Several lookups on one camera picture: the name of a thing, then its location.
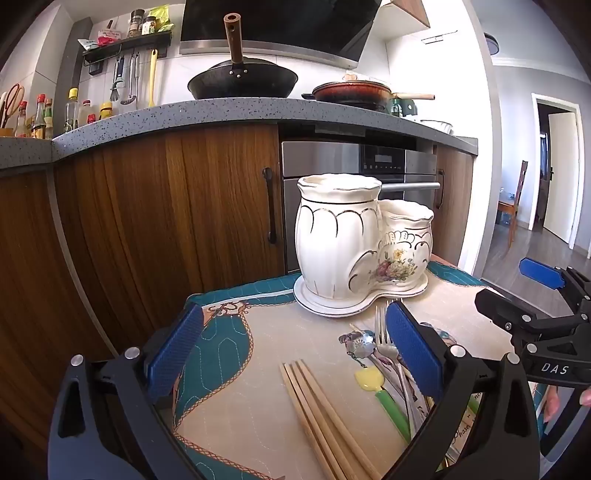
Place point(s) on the wooden chopstick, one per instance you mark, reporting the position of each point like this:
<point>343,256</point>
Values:
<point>304,415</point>
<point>318,420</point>
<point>330,415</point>
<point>339,410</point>

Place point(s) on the red frying pan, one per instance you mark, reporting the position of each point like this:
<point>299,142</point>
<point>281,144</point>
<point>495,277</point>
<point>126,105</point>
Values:
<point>351,92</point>

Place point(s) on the silver flower-bowl spoon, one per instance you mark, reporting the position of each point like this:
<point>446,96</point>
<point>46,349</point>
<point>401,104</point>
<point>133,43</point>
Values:
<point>364,342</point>

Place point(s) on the white floral ceramic utensil holder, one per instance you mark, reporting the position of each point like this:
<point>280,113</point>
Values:
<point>328,240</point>

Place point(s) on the teal and beige printed cloth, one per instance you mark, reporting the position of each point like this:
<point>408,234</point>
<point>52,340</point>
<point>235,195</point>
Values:
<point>277,332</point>

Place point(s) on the spice jar with dark lid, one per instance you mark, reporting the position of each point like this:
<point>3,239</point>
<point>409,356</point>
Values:
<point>135,24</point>

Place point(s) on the wooden corner cabinet front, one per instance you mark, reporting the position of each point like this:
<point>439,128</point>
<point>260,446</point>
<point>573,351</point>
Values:
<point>27,258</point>

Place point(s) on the black range hood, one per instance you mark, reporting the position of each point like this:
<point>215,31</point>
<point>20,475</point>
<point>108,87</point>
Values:
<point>277,27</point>

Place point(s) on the silver metal fork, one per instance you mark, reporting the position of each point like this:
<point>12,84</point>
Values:
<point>381,330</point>

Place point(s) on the hanging yellow spatula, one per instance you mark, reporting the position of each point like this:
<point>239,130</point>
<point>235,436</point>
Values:
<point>152,74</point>

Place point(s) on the red and white packet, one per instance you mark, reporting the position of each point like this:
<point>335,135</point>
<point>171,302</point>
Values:
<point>106,36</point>

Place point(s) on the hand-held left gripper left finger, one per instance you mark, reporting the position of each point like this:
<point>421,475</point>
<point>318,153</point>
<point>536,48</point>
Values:
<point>178,350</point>

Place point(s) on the grey speckled countertop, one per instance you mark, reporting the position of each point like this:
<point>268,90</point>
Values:
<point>184,120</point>

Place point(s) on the wooden wall cabinet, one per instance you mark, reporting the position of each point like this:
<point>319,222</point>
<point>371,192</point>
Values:
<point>413,10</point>

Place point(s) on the person's right hand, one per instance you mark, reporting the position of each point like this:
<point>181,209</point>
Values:
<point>552,402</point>

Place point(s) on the narrow wooden cabinet door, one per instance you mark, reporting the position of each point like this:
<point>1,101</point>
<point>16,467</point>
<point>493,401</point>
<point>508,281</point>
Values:
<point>457,207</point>

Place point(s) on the white room door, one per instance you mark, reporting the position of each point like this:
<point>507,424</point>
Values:
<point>561,175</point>

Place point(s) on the green snack packet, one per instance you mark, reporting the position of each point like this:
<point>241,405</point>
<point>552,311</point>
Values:
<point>162,17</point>

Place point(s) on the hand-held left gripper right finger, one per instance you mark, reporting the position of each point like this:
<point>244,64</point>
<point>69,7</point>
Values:
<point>413,350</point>

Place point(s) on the black wall shelf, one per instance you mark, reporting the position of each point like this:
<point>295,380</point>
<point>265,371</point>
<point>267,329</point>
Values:
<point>129,46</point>

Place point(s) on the wooden chair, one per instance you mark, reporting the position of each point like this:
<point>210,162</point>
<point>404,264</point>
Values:
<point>521,194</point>

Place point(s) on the white bowl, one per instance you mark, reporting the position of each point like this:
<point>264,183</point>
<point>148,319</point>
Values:
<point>437,126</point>

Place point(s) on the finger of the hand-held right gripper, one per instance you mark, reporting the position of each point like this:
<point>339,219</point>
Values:
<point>540,272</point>
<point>505,313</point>

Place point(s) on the round ceiling lamp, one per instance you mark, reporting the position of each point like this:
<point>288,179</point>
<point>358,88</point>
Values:
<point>492,44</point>

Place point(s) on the stainless steel oven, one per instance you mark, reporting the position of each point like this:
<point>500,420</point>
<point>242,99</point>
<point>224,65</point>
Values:
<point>323,159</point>

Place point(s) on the light sauce bottle red cap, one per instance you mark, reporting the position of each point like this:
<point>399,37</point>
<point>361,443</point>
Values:
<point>21,122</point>

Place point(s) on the spice jar with green label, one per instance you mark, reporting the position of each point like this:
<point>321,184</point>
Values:
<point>148,26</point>

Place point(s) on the dark sauce bottle red cap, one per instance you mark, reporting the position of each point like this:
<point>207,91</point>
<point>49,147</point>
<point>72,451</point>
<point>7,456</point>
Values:
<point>39,120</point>

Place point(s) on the clear oil bottle yellow cap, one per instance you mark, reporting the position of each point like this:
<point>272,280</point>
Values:
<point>71,113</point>

